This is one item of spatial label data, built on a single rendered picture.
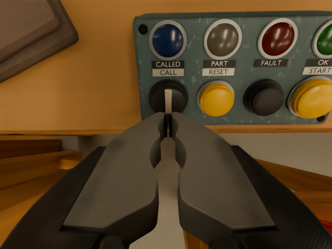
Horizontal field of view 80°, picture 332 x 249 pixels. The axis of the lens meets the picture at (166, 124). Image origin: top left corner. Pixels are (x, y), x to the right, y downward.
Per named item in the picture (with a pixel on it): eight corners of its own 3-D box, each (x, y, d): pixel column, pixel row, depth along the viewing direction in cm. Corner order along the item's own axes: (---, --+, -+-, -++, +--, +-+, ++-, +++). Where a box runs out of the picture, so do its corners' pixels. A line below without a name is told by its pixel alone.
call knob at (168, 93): (185, 112, 16) (186, 120, 15) (151, 113, 16) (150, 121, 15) (186, 81, 14) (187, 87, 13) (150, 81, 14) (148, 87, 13)
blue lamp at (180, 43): (184, 59, 14) (186, 49, 12) (151, 59, 14) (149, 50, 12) (184, 32, 14) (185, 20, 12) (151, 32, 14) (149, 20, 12)
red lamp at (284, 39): (288, 57, 13) (302, 48, 12) (255, 58, 13) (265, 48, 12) (286, 30, 14) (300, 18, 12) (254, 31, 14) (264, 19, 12)
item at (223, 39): (235, 58, 14) (243, 49, 12) (203, 59, 14) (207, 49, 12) (234, 31, 14) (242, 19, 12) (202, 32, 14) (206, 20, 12)
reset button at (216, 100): (228, 111, 16) (232, 119, 15) (197, 111, 16) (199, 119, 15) (233, 81, 14) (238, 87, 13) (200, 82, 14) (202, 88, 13)
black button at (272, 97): (273, 111, 16) (281, 118, 14) (242, 111, 16) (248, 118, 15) (282, 81, 14) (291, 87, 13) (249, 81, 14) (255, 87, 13)
